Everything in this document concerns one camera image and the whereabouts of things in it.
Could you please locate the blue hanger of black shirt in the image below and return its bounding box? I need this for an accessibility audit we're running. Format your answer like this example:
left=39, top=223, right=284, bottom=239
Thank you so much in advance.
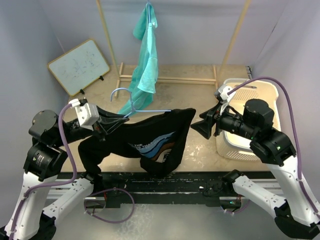
left=110, top=87, right=172, bottom=118

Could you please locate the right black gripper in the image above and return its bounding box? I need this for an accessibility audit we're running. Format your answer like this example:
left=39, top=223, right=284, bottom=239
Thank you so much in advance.
left=190, top=99, right=256, bottom=139

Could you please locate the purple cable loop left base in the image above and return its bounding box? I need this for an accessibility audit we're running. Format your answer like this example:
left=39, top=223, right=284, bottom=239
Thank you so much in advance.
left=83, top=186, right=137, bottom=224

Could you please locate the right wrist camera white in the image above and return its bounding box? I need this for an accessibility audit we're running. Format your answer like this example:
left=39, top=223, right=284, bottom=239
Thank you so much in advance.
left=214, top=84, right=236, bottom=116

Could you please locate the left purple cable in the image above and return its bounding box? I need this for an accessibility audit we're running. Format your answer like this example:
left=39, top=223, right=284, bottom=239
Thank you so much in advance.
left=9, top=104, right=78, bottom=236

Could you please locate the wooden clothes rack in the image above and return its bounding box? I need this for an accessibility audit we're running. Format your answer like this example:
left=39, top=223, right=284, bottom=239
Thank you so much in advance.
left=95, top=0, right=252, bottom=89

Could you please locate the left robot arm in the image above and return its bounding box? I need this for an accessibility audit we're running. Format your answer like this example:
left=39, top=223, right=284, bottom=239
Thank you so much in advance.
left=0, top=105, right=129, bottom=240

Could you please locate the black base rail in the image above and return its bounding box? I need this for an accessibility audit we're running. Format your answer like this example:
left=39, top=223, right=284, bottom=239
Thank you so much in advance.
left=49, top=170, right=278, bottom=210

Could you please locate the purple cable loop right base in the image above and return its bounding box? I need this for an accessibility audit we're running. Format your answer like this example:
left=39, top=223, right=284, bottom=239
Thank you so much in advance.
left=221, top=194, right=251, bottom=216

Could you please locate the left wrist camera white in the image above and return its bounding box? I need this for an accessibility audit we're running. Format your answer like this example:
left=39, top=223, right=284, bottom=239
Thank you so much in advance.
left=68, top=98, right=100, bottom=131

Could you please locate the small whiteboard wooden frame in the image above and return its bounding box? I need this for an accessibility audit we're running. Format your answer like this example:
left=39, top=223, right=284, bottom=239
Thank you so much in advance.
left=47, top=39, right=110, bottom=96

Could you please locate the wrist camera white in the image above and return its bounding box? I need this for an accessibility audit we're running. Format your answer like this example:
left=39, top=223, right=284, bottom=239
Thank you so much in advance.
left=214, top=84, right=236, bottom=116
left=68, top=98, right=100, bottom=131

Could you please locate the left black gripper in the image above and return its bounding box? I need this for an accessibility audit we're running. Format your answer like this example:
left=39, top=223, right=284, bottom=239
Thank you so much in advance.
left=54, top=103, right=130, bottom=146

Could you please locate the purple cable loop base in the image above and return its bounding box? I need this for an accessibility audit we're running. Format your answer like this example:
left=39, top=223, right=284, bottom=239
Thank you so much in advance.
left=83, top=186, right=137, bottom=224
left=221, top=194, right=251, bottom=216

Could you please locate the black t shirt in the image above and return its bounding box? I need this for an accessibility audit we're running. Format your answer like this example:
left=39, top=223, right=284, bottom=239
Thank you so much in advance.
left=78, top=108, right=196, bottom=177

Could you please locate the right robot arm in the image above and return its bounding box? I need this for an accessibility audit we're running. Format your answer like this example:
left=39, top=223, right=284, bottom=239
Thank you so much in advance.
left=190, top=99, right=320, bottom=240

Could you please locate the teal t shirt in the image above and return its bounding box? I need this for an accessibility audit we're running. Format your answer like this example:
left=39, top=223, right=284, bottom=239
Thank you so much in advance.
left=128, top=4, right=159, bottom=110

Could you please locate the blue hanger of teal shirt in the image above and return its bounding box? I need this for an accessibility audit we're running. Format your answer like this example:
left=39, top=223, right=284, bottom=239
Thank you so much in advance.
left=146, top=0, right=158, bottom=28

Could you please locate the white laundry basket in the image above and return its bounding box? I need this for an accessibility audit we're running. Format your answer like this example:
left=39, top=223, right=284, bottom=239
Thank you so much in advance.
left=214, top=78, right=280, bottom=162

